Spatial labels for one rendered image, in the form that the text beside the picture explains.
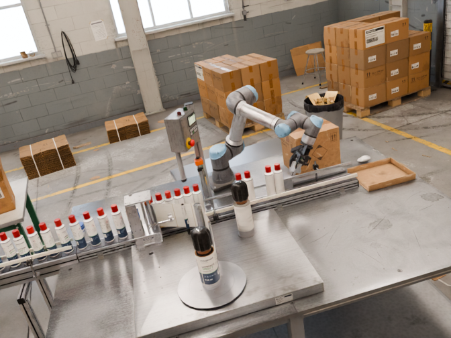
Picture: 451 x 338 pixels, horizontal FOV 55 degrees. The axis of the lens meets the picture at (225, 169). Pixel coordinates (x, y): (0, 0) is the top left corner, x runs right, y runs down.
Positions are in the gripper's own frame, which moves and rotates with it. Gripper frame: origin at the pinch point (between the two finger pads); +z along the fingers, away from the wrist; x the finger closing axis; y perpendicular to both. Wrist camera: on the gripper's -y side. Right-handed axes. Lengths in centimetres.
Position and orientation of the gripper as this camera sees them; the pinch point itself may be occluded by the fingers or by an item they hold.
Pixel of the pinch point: (291, 173)
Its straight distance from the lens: 251.9
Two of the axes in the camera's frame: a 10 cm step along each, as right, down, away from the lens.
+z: -3.4, 8.9, 3.0
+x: 9.2, 2.4, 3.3
